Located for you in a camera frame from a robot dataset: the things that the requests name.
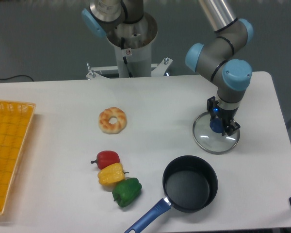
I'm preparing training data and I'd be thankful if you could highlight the black floor cable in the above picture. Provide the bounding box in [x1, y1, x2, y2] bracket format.
[0, 75, 34, 82]

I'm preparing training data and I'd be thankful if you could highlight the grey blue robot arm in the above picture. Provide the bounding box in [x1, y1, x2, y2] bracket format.
[81, 0, 254, 135]

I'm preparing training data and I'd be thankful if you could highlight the green toy pepper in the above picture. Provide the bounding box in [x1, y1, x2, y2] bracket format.
[112, 178, 142, 208]

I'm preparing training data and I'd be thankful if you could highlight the yellow toy pepper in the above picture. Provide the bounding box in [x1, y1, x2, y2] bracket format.
[97, 163, 129, 186]

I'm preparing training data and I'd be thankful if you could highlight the red toy pepper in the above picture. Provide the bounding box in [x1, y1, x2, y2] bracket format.
[90, 150, 120, 170]

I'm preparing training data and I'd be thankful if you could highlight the white pedestal base bracket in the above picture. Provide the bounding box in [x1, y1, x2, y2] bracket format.
[85, 57, 173, 80]

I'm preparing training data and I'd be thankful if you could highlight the toy bagel bread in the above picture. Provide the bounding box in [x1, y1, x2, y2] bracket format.
[98, 107, 127, 134]

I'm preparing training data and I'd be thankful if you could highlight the glass lid blue knob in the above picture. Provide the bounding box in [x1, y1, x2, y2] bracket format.
[192, 112, 240, 154]

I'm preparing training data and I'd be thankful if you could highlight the yellow plastic basket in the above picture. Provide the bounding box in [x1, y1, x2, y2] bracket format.
[0, 100, 36, 215]

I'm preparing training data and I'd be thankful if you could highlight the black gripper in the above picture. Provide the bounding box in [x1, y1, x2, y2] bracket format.
[207, 96, 241, 136]

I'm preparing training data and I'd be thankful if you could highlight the black pot blue handle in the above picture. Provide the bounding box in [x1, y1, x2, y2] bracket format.
[126, 155, 218, 233]

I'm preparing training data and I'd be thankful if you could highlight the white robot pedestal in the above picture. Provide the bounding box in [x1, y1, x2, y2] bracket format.
[107, 13, 158, 78]

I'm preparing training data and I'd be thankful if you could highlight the black cable on pedestal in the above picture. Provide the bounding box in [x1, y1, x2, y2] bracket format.
[120, 36, 134, 78]

